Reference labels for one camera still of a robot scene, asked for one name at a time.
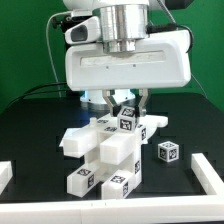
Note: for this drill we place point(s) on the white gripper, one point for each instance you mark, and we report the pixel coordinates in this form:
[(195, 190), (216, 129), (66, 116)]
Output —
[(160, 61)]

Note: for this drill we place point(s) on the white tagged cube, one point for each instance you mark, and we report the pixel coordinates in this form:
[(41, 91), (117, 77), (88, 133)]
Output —
[(168, 151), (127, 119)]

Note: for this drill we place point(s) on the white chair back frame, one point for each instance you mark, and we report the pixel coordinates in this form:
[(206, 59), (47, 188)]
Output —
[(102, 140)]

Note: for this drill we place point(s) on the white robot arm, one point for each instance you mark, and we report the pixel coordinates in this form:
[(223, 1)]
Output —
[(116, 48)]

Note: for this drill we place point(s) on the white tag sheet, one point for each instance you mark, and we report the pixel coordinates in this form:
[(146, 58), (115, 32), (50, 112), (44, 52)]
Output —
[(64, 140)]

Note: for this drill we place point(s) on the white obstacle fence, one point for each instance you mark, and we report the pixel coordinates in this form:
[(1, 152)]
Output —
[(157, 210)]

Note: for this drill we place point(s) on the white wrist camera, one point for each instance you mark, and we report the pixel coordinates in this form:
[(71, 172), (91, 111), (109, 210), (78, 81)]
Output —
[(85, 32)]

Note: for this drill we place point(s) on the black camera stand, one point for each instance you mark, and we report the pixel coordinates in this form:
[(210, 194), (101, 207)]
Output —
[(64, 21)]

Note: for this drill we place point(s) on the grey camera on stand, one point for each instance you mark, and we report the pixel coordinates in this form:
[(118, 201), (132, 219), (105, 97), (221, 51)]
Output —
[(80, 13)]

